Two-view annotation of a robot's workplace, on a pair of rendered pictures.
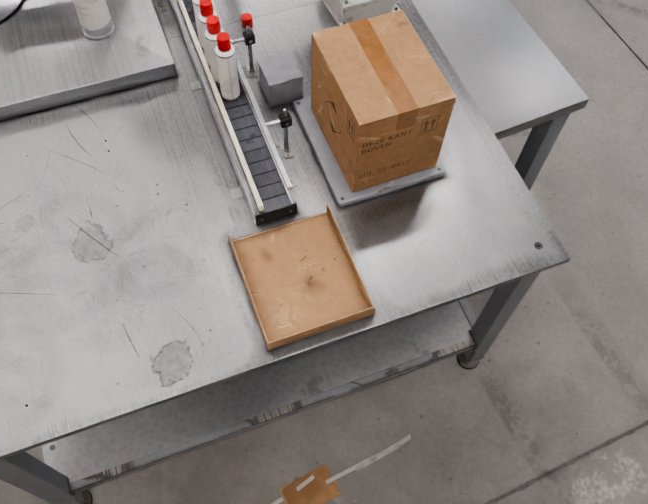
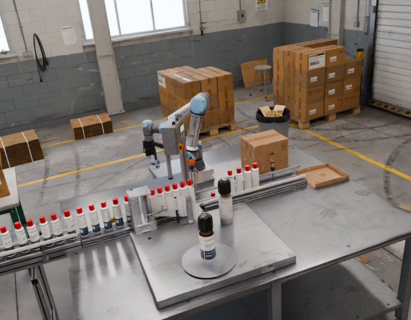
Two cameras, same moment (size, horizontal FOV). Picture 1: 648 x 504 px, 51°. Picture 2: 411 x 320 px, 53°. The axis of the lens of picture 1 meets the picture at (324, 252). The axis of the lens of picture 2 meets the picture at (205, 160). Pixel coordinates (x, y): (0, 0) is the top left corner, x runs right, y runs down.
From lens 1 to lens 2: 3.25 m
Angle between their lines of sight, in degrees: 67
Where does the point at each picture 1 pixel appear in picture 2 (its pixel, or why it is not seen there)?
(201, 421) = (354, 263)
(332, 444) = not seen: hidden behind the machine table
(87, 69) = (251, 219)
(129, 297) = (345, 202)
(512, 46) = (218, 152)
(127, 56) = (241, 211)
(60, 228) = (325, 220)
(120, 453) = (378, 283)
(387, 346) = not seen: hidden behind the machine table
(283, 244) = (311, 180)
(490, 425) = not seen: hidden behind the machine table
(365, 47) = (257, 140)
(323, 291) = (324, 173)
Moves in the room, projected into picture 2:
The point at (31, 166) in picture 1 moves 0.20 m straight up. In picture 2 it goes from (300, 232) to (300, 204)
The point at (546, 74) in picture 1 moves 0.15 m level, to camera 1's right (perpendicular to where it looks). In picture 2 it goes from (229, 148) to (229, 141)
